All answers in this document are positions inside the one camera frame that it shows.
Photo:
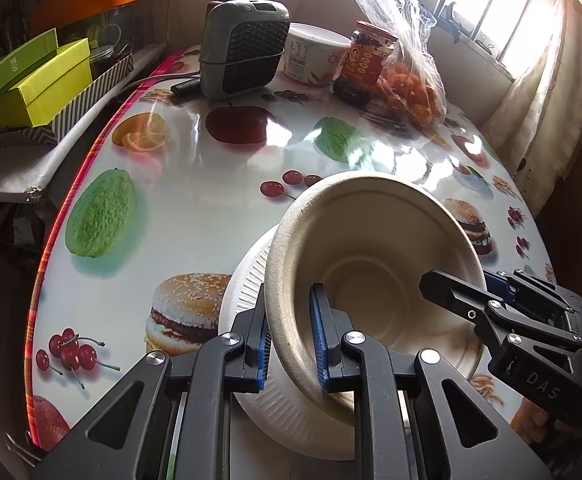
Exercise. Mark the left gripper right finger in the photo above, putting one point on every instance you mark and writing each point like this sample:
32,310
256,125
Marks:
415,415

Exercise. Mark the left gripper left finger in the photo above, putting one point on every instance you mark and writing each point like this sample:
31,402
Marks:
168,417

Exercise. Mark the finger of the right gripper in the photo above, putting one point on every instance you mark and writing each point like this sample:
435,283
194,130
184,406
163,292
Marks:
490,316
538,299

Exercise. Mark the white paper plate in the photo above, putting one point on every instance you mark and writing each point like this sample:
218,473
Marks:
281,410

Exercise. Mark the beige paper bowl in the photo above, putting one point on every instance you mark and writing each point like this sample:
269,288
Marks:
368,238

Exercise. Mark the right hand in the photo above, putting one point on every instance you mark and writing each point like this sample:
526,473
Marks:
533,424

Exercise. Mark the black binder clip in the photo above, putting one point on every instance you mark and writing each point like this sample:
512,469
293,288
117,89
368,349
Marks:
23,453

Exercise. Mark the fruit print tablecloth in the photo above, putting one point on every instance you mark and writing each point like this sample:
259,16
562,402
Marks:
212,181

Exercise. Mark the cream patterned curtain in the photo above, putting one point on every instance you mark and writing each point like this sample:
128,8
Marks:
536,131

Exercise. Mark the plastic bag of oranges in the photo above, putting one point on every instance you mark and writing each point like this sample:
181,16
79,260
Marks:
409,82

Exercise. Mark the grey side shelf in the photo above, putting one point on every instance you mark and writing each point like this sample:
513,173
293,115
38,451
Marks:
25,171

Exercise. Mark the red label sauce jar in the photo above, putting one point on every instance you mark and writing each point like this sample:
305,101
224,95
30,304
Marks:
363,63

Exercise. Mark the zigzag pattern box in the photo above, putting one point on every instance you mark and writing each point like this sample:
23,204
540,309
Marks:
72,113

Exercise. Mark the white paper cup container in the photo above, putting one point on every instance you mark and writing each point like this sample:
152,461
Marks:
313,55

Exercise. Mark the grey portable heater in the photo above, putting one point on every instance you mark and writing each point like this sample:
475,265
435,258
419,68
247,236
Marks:
242,44

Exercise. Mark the upper green box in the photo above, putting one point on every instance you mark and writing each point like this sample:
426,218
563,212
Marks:
22,61

